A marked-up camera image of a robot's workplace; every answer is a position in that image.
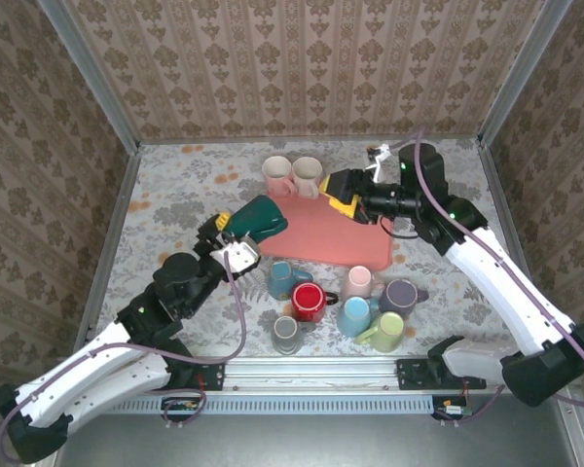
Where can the light green mug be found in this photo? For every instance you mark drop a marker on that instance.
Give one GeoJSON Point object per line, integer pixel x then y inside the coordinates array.
{"type": "Point", "coordinates": [387, 331]}

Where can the aluminium frame post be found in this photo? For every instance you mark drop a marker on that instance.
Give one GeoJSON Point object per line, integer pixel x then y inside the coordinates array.
{"type": "Point", "coordinates": [95, 73]}
{"type": "Point", "coordinates": [521, 73]}

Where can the whitish pink faceted mug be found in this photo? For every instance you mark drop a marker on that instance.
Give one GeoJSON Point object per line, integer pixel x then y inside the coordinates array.
{"type": "Point", "coordinates": [306, 175]}

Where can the dark green mug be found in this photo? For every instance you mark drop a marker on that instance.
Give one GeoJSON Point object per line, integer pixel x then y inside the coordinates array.
{"type": "Point", "coordinates": [253, 219]}

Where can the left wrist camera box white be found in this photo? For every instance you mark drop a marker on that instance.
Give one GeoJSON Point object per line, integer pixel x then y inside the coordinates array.
{"type": "Point", "coordinates": [236, 258]}

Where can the purple mug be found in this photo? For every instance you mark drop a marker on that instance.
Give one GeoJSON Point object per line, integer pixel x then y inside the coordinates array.
{"type": "Point", "coordinates": [399, 297]}

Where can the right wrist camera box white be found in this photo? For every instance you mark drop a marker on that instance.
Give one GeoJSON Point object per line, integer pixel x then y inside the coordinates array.
{"type": "Point", "coordinates": [377, 168]}

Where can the pink plastic tray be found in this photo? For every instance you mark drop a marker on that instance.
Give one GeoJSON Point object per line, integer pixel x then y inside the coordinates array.
{"type": "Point", "coordinates": [331, 238]}

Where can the aluminium frame cross rail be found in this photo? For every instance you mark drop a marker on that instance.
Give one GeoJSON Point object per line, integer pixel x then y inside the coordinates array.
{"type": "Point", "coordinates": [311, 372]}

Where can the grey metal panel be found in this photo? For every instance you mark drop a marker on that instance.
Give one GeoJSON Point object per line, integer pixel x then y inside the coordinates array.
{"type": "Point", "coordinates": [321, 442]}

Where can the teal blue mug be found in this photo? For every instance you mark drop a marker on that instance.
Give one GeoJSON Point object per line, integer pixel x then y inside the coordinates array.
{"type": "Point", "coordinates": [282, 277]}

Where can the pale pink round mug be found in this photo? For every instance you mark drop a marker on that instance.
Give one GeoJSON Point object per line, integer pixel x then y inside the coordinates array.
{"type": "Point", "coordinates": [357, 282]}

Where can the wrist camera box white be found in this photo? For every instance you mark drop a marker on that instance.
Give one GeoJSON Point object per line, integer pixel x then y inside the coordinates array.
{"type": "Point", "coordinates": [236, 258]}
{"type": "Point", "coordinates": [377, 168]}

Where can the light blue mug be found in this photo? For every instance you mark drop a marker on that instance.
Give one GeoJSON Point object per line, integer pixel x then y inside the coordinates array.
{"type": "Point", "coordinates": [355, 316]}

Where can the floral patterned tablecloth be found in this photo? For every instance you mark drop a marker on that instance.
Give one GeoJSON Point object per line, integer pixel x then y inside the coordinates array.
{"type": "Point", "coordinates": [185, 194]}

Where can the small circuit board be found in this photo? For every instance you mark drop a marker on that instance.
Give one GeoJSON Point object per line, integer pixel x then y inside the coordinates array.
{"type": "Point", "coordinates": [180, 408]}
{"type": "Point", "coordinates": [451, 409]}

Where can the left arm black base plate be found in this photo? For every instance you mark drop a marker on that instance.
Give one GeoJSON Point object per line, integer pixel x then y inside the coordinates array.
{"type": "Point", "coordinates": [211, 377]}

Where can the red mug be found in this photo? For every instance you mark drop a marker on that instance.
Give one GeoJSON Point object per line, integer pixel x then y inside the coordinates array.
{"type": "Point", "coordinates": [307, 301]}

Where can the grey mug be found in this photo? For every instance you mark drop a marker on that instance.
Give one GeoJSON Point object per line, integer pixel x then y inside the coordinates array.
{"type": "Point", "coordinates": [285, 333]}

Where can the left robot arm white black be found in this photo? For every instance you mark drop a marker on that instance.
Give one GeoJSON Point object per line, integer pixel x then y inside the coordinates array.
{"type": "Point", "coordinates": [78, 379]}

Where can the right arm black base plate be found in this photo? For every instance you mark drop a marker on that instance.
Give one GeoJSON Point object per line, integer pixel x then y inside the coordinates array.
{"type": "Point", "coordinates": [413, 374]}

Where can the aluminium side rail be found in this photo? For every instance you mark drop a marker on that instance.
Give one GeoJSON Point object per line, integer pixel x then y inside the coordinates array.
{"type": "Point", "coordinates": [497, 194]}
{"type": "Point", "coordinates": [108, 243]}

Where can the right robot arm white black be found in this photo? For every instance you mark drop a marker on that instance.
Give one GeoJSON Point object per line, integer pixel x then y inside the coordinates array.
{"type": "Point", "coordinates": [491, 272]}

